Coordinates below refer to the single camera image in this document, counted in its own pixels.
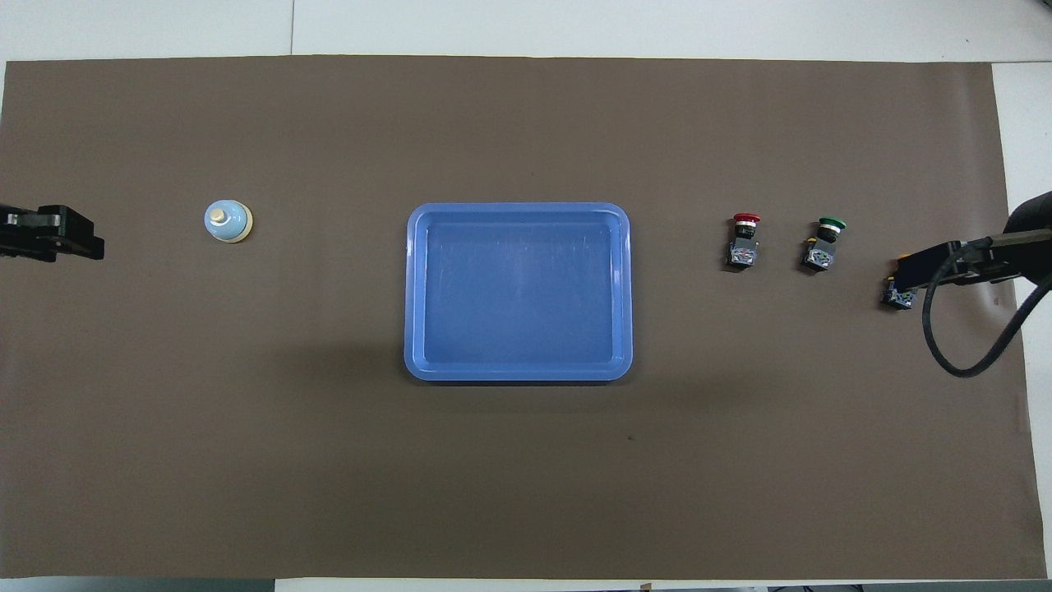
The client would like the red push button switch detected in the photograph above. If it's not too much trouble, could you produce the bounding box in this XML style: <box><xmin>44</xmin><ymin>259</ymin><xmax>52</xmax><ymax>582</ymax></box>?
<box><xmin>727</xmin><ymin>213</ymin><xmax>762</xmax><ymax>270</ymax></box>

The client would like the brown table mat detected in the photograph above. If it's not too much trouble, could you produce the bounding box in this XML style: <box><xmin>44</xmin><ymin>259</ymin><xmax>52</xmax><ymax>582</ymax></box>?
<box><xmin>0</xmin><ymin>55</ymin><xmax>1050</xmax><ymax>580</ymax></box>

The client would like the blue plastic tray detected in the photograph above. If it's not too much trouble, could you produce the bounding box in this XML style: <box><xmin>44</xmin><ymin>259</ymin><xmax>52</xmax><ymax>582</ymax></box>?
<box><xmin>404</xmin><ymin>202</ymin><xmax>634</xmax><ymax>383</ymax></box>

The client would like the yellow push button switch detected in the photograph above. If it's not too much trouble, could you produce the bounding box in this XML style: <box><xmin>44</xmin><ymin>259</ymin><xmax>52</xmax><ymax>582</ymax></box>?
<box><xmin>880</xmin><ymin>255</ymin><xmax>918</xmax><ymax>311</ymax></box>

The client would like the light blue service bell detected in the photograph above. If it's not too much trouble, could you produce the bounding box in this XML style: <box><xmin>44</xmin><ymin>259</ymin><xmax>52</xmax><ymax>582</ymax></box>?
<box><xmin>204</xmin><ymin>199</ymin><xmax>254</xmax><ymax>243</ymax></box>

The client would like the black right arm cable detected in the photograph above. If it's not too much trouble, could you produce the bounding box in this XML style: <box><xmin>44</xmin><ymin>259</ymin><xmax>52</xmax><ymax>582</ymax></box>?
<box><xmin>922</xmin><ymin>234</ymin><xmax>1052</xmax><ymax>379</ymax></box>

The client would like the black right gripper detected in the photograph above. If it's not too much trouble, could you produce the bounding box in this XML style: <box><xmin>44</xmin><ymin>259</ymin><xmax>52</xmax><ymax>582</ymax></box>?
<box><xmin>897</xmin><ymin>192</ymin><xmax>1052</xmax><ymax>291</ymax></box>

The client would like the green push button switch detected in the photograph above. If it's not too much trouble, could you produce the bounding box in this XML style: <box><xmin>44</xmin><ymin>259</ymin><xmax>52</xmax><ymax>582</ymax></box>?
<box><xmin>801</xmin><ymin>217</ymin><xmax>849</xmax><ymax>274</ymax></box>

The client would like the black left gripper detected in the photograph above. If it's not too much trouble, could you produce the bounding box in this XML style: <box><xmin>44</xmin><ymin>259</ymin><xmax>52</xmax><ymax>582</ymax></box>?
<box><xmin>0</xmin><ymin>204</ymin><xmax>106</xmax><ymax>263</ymax></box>

